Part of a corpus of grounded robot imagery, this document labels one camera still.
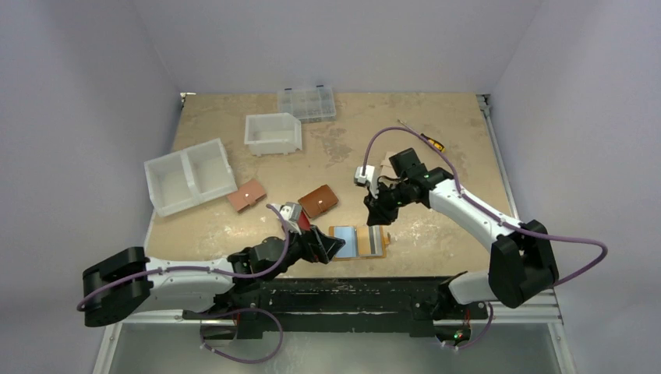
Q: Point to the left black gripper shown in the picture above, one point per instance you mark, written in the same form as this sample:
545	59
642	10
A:
316	246

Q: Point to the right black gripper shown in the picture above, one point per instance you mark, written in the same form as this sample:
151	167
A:
382	198

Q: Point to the light blue credit card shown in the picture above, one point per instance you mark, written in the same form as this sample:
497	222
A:
349	234

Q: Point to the orange card holder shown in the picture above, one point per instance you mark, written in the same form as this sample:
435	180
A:
363	243

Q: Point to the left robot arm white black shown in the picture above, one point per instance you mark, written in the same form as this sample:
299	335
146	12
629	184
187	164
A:
130	281

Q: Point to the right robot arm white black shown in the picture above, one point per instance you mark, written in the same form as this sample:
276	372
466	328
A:
522	263

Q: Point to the dark red card holder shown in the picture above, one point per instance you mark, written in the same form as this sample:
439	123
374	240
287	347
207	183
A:
303	222

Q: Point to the beige card holder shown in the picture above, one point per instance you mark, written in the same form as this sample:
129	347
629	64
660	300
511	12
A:
386	168

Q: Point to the brown leather card holder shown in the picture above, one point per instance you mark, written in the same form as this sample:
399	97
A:
318	202

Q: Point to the pink tan card holder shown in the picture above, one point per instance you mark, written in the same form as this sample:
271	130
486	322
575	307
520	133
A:
247	195

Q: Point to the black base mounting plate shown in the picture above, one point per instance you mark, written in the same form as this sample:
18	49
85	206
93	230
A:
417	306

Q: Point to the white small open bin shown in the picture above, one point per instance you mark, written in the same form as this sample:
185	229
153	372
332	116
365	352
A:
279	133

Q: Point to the clear compartment organizer box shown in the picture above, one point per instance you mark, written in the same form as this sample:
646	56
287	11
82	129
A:
311	104

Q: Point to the white two-compartment bin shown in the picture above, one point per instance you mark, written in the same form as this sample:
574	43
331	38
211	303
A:
187	178

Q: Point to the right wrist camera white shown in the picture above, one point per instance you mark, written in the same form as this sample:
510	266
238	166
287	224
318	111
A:
366	176

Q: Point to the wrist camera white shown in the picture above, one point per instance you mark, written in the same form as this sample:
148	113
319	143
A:
366	176
291	213

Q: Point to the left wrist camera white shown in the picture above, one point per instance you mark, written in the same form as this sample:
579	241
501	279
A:
291	213

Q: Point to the aluminium frame rail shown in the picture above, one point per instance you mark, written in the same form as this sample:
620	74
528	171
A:
529	339

